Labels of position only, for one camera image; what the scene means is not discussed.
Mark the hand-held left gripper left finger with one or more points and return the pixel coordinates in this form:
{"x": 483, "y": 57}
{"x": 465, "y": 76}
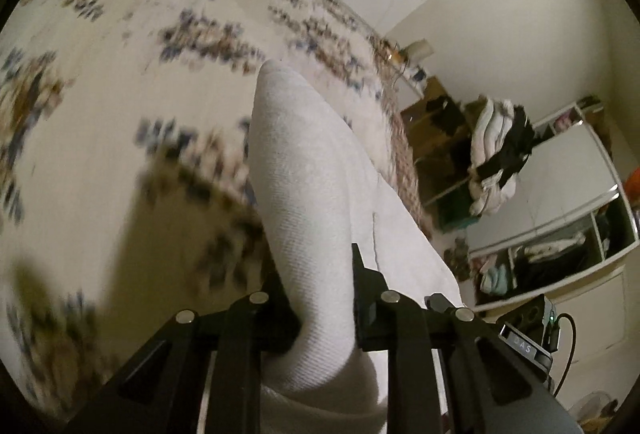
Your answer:
{"x": 280, "y": 329}

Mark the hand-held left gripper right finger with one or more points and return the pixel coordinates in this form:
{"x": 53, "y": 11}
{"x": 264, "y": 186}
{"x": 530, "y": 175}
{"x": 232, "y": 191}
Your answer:
{"x": 370, "y": 314}

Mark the white pants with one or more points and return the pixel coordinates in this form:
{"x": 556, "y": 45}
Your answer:
{"x": 310, "y": 214}

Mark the folded pastel clothes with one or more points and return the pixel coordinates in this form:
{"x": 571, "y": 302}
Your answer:
{"x": 494, "y": 279}

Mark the hanging clothes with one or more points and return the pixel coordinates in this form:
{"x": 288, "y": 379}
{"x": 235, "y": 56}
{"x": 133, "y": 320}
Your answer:
{"x": 550, "y": 254}

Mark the dark patterned shoes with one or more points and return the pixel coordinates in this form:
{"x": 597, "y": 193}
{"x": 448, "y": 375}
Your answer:
{"x": 457, "y": 259}

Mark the teal storage box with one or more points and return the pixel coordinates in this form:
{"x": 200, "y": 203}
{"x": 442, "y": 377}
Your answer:
{"x": 456, "y": 214}

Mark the white wardrobe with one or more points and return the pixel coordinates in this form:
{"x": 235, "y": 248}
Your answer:
{"x": 560, "y": 174}

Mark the black clothes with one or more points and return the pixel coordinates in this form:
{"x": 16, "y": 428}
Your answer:
{"x": 515, "y": 144}

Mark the wooden nightstand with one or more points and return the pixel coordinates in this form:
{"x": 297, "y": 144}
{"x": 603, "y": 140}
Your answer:
{"x": 425, "y": 111}

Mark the black cloth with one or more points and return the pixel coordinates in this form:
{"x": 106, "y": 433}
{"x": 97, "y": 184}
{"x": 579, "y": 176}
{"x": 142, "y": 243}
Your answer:
{"x": 450, "y": 116}

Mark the pile of clothes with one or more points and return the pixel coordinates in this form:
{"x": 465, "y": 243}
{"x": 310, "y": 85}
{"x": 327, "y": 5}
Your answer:
{"x": 487, "y": 129}

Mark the pink item on shelf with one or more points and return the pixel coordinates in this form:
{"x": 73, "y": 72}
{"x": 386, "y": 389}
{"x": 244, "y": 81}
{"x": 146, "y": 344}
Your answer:
{"x": 564, "y": 121}

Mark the white nightstand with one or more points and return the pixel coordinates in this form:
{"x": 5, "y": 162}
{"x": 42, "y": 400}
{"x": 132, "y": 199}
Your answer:
{"x": 407, "y": 84}

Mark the dark cup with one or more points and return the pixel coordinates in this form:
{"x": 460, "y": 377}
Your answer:
{"x": 419, "y": 75}

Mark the beige table lamp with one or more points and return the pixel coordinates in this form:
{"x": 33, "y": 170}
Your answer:
{"x": 419, "y": 50}

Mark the floral bed sheet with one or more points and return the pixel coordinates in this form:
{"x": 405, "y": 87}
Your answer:
{"x": 125, "y": 89}

